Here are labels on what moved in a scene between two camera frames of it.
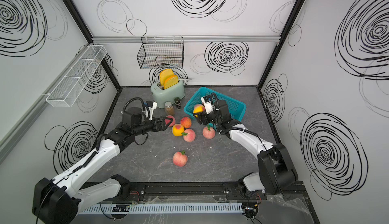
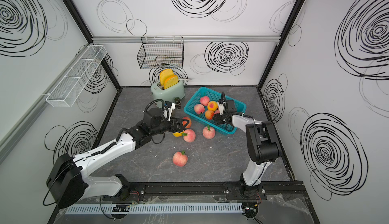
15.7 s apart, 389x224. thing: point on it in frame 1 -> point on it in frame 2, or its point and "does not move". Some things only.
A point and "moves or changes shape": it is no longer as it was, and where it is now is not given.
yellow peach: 198,108 moves or changes shape
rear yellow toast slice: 164,74 does not move
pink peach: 209,134 does not move
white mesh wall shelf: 68,90 does not move
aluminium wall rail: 179,39 does not move
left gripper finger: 167,124 -> 184,126
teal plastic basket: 235,109 does not move
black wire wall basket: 161,52 does not move
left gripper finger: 160,126 -> 178,128
